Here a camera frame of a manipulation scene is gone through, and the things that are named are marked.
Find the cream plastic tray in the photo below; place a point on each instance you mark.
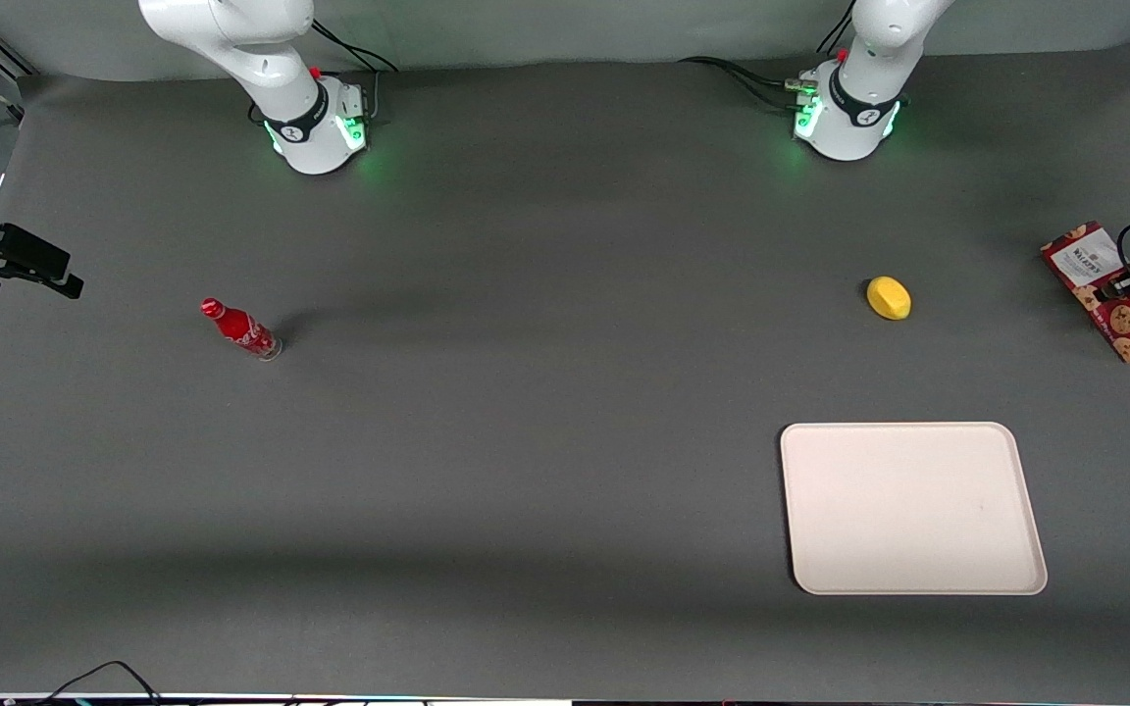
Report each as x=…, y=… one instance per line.
x=908, y=510

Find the red cookie box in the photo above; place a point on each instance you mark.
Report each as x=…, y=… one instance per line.
x=1085, y=257

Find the yellow lemon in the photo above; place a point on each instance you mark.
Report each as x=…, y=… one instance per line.
x=889, y=298

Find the red cola bottle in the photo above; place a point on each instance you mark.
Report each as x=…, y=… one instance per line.
x=241, y=329

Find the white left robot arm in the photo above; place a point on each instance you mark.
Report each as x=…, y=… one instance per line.
x=859, y=108

